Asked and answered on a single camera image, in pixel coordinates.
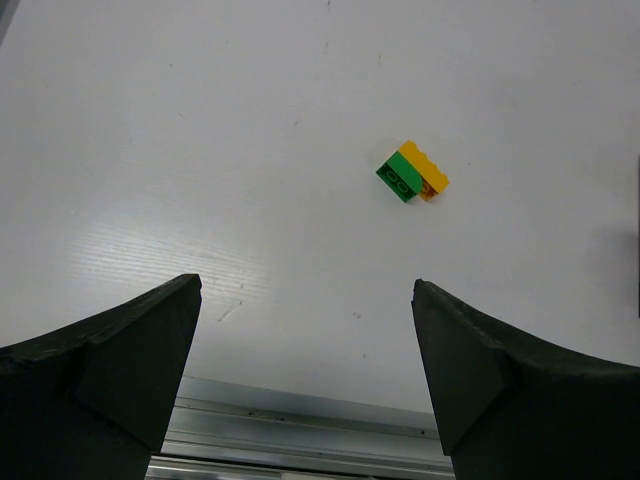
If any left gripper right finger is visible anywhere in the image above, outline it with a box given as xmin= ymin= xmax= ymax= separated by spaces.
xmin=411 ymin=280 xmax=639 ymax=479

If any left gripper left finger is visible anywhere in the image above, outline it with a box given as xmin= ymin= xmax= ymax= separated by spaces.
xmin=1 ymin=274 xmax=202 ymax=479

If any yellow sloped lego brick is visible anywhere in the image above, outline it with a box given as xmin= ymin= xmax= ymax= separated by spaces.
xmin=398 ymin=141 xmax=449 ymax=202

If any green lego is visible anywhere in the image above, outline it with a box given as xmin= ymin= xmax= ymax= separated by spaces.
xmin=376 ymin=151 xmax=422 ymax=203

